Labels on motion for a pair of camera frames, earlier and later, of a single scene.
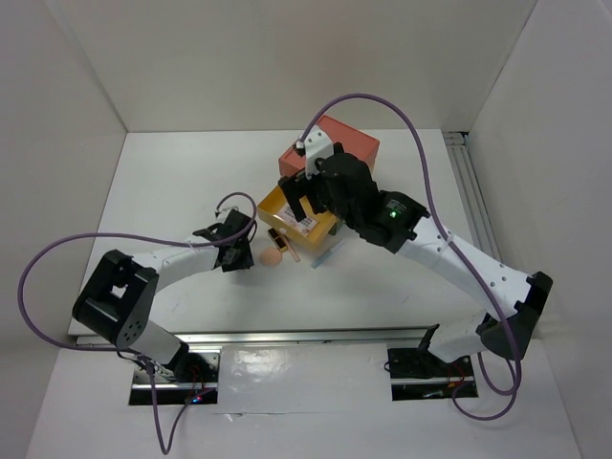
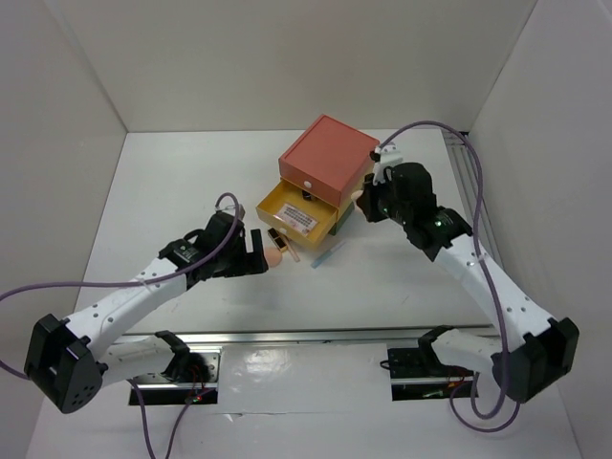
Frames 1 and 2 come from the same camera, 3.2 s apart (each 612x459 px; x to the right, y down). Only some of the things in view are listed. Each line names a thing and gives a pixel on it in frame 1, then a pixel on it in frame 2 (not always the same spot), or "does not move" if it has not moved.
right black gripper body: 345,217 → 390,207
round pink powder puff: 272,256 does not move
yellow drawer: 270,206 does not move
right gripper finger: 292,185 → 370,200
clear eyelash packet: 304,226 does not move
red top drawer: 315,147 does not move
